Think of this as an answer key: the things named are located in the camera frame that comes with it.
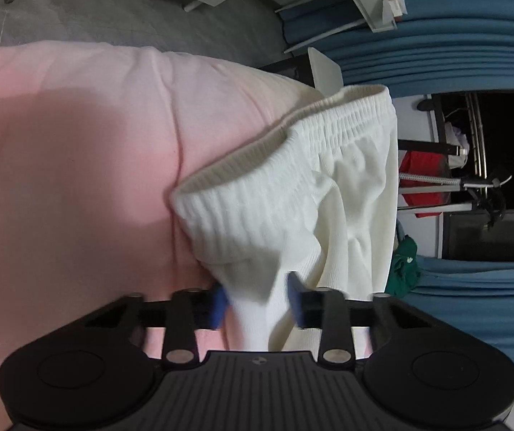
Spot red cloth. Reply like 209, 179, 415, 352
398, 150, 447, 219

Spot metal clothes rack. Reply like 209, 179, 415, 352
398, 92, 514, 214

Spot black monitor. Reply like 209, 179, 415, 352
442, 209, 514, 262

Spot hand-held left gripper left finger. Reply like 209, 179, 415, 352
84, 284, 229, 371

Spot white ribbed shorts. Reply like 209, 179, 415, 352
169, 84, 400, 353

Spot pink blanket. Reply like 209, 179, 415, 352
0, 40, 330, 431

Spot green cloth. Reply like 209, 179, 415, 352
385, 237, 422, 300

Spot white board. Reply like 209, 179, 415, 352
307, 47, 344, 91

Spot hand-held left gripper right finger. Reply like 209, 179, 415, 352
286, 272, 425, 365

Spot blue curtain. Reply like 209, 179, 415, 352
281, 0, 514, 98
385, 254, 514, 397

